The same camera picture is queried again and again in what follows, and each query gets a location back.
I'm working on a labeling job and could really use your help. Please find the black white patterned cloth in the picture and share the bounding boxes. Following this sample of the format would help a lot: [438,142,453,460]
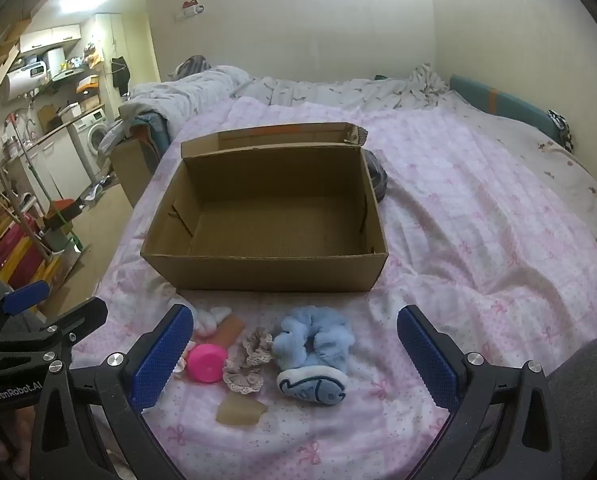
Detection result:
[549,110,577,153]

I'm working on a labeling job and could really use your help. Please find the pink heart-shaped toy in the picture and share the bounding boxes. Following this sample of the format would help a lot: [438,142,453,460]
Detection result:
[186,342,228,385]

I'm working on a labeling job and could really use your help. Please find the brown cardboard box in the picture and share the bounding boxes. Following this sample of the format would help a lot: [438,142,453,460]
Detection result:
[141,121,390,293]

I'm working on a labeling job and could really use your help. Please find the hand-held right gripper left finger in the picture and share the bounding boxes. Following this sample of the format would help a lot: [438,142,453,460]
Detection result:
[31,304,195,480]

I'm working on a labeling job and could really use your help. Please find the pink crate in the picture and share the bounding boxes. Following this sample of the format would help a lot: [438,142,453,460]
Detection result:
[0,215,42,276]

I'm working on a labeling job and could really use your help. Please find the beige printed bed sheet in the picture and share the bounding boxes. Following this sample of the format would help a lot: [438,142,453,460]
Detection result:
[449,92,597,256]

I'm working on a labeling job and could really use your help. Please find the black hanging garment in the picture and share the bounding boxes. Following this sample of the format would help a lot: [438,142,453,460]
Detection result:
[111,56,132,96]

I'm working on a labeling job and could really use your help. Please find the brown cardboard strip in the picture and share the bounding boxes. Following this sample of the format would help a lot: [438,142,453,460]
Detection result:
[213,315,245,350]

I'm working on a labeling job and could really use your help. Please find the white wall cabinets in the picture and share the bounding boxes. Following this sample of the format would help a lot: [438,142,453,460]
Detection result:
[18,22,84,56]

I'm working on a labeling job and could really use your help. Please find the large plain cardboard box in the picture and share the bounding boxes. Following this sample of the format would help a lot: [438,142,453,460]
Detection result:
[109,137,154,208]

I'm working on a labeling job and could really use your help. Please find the person's left hand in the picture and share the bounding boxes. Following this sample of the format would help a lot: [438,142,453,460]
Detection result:
[0,405,35,480]

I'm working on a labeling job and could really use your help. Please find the torn brown paper piece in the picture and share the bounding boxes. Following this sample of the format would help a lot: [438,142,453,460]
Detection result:
[215,394,269,428]

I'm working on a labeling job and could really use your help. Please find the blue fluffy scrunchie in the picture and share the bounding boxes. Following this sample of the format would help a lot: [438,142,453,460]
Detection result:
[272,305,355,376]

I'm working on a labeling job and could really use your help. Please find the white floor cabinet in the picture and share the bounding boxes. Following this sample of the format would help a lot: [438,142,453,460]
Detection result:
[16,132,92,211]

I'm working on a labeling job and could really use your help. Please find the beige lace scrunchie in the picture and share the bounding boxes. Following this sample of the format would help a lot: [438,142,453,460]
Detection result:
[222,327,275,396]

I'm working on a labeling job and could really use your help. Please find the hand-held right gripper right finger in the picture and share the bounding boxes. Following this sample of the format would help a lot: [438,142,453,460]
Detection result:
[397,305,562,480]

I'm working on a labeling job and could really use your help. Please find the bed with pink quilt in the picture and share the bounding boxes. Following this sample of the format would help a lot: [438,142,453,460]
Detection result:
[73,95,597,480]

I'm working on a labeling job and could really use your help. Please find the white washing machine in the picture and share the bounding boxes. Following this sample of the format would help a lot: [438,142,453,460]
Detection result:
[71,107,110,181]

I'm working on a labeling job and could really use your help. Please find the small clear packet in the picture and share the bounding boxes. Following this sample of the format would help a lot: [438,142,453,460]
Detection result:
[173,342,195,377]

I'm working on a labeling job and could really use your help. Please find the blue white fish plush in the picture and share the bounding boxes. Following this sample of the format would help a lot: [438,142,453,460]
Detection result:
[276,365,348,406]

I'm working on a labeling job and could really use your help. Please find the cream satin scrunchie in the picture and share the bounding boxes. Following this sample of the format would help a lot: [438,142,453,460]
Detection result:
[192,302,235,338]

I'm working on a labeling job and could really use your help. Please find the person's grey trousers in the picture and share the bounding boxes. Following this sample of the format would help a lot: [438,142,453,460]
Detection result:
[549,332,597,480]

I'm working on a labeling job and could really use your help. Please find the teal bolster pillow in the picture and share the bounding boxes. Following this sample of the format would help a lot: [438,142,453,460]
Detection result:
[449,74,574,153]

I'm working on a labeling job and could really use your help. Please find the grey floral duvet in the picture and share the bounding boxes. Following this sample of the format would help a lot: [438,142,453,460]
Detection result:
[98,62,452,156]

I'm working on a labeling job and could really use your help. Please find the white water heater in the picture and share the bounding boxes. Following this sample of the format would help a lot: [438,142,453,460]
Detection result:
[3,62,49,103]

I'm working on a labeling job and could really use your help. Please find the dark grey striped cloth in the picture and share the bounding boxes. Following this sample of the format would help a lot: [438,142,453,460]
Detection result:
[366,149,389,205]

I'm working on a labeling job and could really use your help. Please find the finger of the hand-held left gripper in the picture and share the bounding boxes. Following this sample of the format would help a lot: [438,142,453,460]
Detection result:
[0,280,50,331]
[0,296,109,361]

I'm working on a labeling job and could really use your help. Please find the red stool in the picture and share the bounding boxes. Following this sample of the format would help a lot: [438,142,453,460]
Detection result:
[46,199,79,226]

